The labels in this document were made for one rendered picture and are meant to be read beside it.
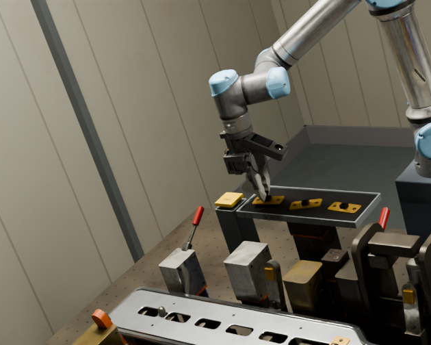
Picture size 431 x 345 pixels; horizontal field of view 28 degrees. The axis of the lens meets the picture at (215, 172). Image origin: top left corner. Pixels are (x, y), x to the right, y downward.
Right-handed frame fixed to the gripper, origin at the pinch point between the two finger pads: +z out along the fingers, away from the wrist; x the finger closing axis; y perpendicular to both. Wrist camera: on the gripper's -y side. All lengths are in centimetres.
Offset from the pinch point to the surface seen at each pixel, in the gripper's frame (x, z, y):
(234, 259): 19.0, 7.7, 2.8
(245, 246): 12.8, 7.8, 2.8
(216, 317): 28.9, 18.7, 6.9
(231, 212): 0.6, 5.1, 12.4
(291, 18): -261, 37, 117
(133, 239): -104, 85, 149
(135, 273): -27, 48, 82
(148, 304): 25.9, 18.6, 30.3
